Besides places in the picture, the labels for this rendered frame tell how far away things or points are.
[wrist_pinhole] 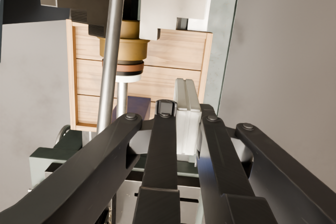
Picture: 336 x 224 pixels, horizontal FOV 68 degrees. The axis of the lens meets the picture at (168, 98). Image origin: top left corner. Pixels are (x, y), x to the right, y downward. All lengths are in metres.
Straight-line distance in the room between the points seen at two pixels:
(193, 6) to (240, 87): 1.26
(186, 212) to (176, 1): 0.57
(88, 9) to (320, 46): 1.53
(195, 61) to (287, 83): 1.14
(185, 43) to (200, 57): 0.05
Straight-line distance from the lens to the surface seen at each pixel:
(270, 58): 1.65
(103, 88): 0.22
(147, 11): 0.43
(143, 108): 0.61
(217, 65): 1.02
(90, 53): 0.69
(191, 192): 0.73
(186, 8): 0.42
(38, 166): 0.84
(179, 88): 0.18
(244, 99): 1.67
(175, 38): 0.64
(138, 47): 0.43
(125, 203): 0.77
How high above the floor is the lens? 1.53
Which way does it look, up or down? 71 degrees down
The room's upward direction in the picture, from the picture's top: 173 degrees counter-clockwise
